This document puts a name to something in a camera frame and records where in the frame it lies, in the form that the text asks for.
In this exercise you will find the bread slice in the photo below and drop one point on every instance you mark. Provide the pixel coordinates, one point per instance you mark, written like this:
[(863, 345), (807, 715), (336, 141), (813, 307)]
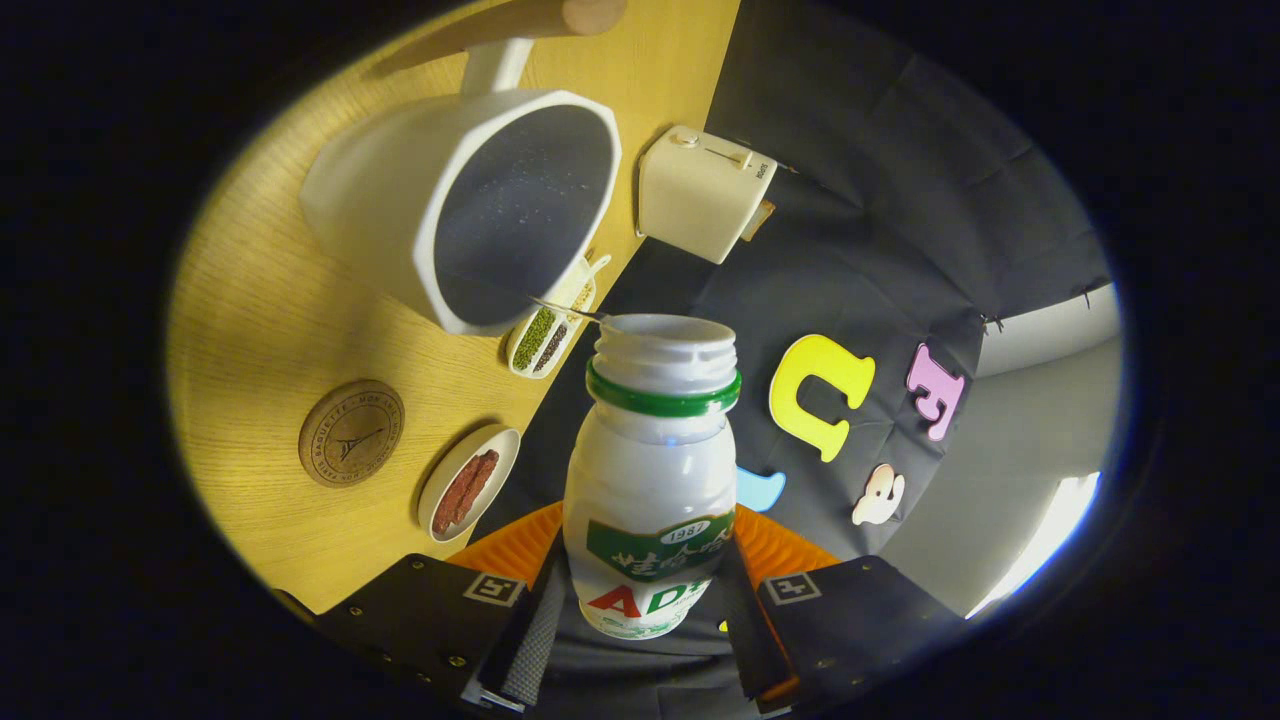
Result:
[(760, 220)]

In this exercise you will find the round wooden coaster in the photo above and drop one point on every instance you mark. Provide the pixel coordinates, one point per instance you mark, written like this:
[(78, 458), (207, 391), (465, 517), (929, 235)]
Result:
[(352, 434)]

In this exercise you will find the brown meat slice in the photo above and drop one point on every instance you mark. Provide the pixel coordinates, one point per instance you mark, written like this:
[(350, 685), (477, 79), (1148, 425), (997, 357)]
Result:
[(482, 475), (452, 505)]

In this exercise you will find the wooden table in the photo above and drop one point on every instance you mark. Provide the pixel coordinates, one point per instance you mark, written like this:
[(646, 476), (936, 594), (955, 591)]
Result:
[(260, 330)]

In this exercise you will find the white divided dish with beans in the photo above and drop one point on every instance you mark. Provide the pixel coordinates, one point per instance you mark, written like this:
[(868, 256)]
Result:
[(545, 335)]

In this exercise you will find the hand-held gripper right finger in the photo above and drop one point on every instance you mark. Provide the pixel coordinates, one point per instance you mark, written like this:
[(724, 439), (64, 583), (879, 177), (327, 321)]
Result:
[(850, 620)]

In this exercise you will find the white round plate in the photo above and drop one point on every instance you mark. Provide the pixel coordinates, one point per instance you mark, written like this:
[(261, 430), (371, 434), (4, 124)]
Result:
[(500, 450)]

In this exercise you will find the cream toaster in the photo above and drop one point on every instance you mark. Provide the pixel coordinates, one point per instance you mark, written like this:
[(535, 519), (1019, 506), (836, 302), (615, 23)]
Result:
[(695, 195)]

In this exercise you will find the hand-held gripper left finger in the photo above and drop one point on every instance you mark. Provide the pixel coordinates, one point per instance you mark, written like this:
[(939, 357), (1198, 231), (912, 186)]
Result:
[(425, 620)]

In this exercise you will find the white juice bottle green label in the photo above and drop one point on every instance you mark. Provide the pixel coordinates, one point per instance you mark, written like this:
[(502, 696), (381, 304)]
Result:
[(650, 470)]

